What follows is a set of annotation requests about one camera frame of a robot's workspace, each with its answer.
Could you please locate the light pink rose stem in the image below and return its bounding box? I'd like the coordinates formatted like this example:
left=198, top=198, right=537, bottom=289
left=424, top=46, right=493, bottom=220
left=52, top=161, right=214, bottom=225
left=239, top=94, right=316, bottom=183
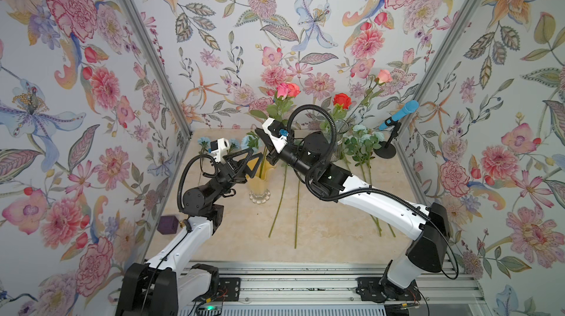
left=345, top=69, right=392, bottom=126

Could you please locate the blue carnation stem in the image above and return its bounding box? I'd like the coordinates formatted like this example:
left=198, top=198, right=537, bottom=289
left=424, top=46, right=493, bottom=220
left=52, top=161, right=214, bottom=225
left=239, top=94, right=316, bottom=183
left=197, top=137, right=211, bottom=154
left=229, top=136, right=250, bottom=151

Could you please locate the aluminium corner frame post right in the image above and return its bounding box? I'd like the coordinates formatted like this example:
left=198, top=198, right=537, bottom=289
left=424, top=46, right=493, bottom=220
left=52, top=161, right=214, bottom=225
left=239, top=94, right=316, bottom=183
left=394, top=0, right=479, bottom=130

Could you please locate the clear glass vase with twine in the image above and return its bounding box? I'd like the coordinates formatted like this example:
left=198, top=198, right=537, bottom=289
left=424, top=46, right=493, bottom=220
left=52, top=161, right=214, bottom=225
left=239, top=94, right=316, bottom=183
left=330, top=119, right=351, bottom=162

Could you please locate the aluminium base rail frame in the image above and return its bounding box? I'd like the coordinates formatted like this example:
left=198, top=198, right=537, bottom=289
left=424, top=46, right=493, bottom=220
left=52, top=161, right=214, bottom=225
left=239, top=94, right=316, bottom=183
left=107, top=259, right=491, bottom=316

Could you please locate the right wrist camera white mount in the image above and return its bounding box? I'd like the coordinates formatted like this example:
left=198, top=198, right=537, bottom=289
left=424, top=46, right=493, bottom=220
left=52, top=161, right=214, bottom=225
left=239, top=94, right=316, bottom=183
left=262, top=117, right=288, bottom=154

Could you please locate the coral red rose stem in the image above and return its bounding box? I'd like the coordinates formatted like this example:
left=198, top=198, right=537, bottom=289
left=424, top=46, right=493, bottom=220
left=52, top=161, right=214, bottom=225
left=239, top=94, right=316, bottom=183
left=286, top=83, right=301, bottom=98

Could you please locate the small purple box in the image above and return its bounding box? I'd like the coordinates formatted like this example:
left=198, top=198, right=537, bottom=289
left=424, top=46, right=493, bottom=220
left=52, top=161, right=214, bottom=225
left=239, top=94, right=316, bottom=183
left=157, top=214, right=185, bottom=235

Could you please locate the blue microphone on black stand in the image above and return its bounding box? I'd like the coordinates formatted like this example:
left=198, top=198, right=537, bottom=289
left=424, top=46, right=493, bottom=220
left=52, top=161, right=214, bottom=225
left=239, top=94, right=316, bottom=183
left=374, top=100, right=419, bottom=159

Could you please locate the magenta pink rose stem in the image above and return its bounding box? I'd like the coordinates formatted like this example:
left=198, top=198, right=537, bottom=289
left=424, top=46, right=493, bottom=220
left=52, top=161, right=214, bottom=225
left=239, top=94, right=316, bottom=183
left=247, top=83, right=293, bottom=179

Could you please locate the aluminium corner frame post left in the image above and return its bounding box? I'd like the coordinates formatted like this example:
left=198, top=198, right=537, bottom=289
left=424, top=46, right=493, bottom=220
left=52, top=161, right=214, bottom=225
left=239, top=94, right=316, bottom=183
left=119, top=0, right=192, bottom=139

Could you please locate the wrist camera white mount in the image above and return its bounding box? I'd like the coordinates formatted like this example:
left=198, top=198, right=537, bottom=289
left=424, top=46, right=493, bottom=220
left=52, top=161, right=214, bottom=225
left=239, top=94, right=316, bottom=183
left=209, top=138, right=231, bottom=163
left=262, top=117, right=288, bottom=154

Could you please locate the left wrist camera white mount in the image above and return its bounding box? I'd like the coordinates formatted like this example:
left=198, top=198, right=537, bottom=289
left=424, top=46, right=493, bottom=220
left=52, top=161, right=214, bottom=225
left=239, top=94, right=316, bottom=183
left=209, top=138, right=231, bottom=163

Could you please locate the yellow fluted glass vase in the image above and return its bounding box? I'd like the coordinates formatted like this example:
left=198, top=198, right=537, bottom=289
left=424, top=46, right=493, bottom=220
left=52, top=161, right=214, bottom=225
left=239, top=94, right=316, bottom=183
left=247, top=153, right=275, bottom=204

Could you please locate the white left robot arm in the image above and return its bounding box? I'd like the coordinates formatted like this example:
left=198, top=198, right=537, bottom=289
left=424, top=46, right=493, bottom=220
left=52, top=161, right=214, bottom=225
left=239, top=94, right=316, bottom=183
left=116, top=148, right=263, bottom=315

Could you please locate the aluminium corner frame post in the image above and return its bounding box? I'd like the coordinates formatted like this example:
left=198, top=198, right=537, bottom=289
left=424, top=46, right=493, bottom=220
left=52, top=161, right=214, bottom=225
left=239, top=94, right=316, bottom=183
left=394, top=0, right=479, bottom=130
left=119, top=0, right=192, bottom=139

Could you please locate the small red rose stem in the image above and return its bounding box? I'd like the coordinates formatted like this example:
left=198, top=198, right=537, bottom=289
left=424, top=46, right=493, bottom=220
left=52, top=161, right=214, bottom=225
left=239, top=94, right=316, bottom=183
left=328, top=93, right=353, bottom=132

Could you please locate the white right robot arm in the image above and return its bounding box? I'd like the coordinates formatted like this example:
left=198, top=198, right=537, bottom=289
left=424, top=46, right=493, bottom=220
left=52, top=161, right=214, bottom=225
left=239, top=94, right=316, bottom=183
left=255, top=125, right=450, bottom=303

